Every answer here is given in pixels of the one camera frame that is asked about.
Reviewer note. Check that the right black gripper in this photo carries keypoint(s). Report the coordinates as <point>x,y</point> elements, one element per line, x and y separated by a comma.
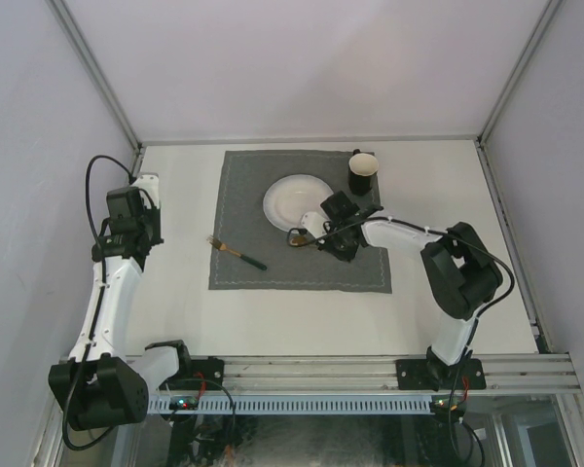
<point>324,245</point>

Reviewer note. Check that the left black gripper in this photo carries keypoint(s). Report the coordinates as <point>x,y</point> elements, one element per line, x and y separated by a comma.
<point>155,214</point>

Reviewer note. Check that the gold spoon green handle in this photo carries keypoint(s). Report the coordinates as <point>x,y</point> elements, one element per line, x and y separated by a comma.
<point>299,241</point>

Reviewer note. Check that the white bowl plate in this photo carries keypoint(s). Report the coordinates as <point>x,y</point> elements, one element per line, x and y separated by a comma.
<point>288,199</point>

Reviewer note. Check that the dark mug cream inside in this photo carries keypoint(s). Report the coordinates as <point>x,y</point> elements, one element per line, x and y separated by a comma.
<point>362,168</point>

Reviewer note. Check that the gold fork green handle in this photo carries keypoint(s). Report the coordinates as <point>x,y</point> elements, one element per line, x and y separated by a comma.
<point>223,247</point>

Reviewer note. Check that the grey cloth napkin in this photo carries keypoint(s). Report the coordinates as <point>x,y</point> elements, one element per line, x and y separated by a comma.
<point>258,256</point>

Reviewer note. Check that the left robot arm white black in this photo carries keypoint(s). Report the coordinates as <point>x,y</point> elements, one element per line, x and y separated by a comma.
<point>95,387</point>

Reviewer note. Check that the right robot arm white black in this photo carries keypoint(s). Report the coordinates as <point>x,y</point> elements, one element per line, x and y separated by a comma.
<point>465,279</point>

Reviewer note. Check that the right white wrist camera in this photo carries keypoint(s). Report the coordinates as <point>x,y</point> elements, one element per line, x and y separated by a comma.
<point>314,224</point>

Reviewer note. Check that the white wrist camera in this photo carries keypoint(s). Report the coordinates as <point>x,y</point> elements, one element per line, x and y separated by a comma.
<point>150,183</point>
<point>314,224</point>

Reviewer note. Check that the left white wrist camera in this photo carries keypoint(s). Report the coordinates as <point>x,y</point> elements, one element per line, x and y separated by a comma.
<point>150,183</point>

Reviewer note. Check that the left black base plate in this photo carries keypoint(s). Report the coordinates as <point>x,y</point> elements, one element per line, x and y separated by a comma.
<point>189,377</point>

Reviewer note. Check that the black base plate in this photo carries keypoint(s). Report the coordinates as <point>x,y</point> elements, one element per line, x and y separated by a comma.
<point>189,377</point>
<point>424,374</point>

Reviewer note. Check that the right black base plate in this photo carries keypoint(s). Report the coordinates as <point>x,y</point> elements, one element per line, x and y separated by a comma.
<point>424,374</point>

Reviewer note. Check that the blue slotted cable duct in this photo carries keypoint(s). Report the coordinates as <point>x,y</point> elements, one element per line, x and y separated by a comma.
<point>218,404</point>

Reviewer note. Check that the aluminium front rail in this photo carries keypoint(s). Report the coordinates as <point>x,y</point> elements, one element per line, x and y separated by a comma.
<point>510,374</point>

